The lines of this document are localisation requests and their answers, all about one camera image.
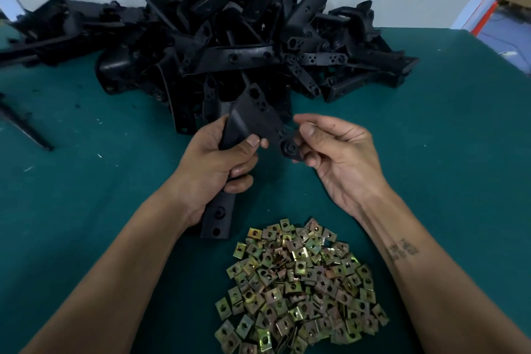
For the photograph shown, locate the person's right hand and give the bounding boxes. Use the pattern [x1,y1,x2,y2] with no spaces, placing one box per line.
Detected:
[292,113,391,218]

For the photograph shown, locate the person's left hand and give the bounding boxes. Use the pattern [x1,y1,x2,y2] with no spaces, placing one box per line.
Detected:
[162,114,270,230]

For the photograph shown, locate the pile of black plastic brackets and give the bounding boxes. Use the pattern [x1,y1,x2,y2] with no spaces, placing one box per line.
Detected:
[0,0,419,135]

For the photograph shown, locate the person's left forearm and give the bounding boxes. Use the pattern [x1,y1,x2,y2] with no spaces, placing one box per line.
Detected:
[20,188,200,354]

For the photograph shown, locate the thin black plastic strip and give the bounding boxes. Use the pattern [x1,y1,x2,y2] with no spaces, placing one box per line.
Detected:
[0,92,55,152]

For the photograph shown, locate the pile of brass clip nuts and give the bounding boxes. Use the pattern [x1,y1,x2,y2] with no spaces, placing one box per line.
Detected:
[214,217,391,354]

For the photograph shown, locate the green table cloth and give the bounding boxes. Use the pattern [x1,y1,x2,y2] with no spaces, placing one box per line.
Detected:
[0,26,531,354]

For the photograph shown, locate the person's right forearm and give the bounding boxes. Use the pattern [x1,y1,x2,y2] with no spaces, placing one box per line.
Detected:
[357,188,531,354]

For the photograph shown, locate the black plastic bracket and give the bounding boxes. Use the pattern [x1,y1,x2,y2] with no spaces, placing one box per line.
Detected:
[199,82,306,241]

